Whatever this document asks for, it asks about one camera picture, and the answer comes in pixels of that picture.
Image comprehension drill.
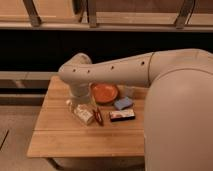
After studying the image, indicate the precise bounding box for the wooden table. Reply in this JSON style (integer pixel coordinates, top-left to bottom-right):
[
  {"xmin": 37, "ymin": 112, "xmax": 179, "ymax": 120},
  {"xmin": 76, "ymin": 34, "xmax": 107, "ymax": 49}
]
[{"xmin": 27, "ymin": 76, "xmax": 147, "ymax": 158}]

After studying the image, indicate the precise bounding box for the red black handled tool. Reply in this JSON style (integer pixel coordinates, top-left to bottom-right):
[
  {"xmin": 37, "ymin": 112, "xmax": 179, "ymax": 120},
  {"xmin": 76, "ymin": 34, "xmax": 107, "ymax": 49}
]
[{"xmin": 93, "ymin": 108, "xmax": 104, "ymax": 126}]

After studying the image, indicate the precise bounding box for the black white rectangular box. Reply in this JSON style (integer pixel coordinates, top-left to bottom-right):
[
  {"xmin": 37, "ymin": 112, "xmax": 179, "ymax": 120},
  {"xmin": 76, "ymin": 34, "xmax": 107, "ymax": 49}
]
[{"xmin": 109, "ymin": 109, "xmax": 135, "ymax": 122}]

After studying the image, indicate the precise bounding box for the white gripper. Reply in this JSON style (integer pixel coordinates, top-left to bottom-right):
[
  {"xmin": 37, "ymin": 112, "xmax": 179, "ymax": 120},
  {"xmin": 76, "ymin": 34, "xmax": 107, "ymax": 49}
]
[{"xmin": 69, "ymin": 83, "xmax": 91, "ymax": 105}]

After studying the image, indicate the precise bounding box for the white tube bottle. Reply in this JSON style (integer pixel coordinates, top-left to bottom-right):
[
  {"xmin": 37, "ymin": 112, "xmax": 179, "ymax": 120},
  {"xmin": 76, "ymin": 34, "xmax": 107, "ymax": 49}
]
[{"xmin": 66, "ymin": 99, "xmax": 94, "ymax": 125}]

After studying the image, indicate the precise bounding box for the orange round bowl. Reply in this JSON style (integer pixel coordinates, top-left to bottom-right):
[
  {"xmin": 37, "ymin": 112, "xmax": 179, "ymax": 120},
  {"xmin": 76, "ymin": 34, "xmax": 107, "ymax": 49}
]
[{"xmin": 91, "ymin": 83, "xmax": 119, "ymax": 104}]

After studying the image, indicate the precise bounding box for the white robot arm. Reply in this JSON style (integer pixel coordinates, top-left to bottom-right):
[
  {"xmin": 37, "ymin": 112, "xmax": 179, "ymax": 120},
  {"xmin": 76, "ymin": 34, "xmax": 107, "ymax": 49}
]
[{"xmin": 58, "ymin": 49, "xmax": 213, "ymax": 171}]

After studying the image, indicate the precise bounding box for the blue eraser block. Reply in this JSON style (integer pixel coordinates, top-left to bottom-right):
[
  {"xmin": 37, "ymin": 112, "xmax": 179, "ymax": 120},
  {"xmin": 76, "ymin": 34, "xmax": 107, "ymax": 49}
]
[{"xmin": 114, "ymin": 97, "xmax": 133, "ymax": 110}]

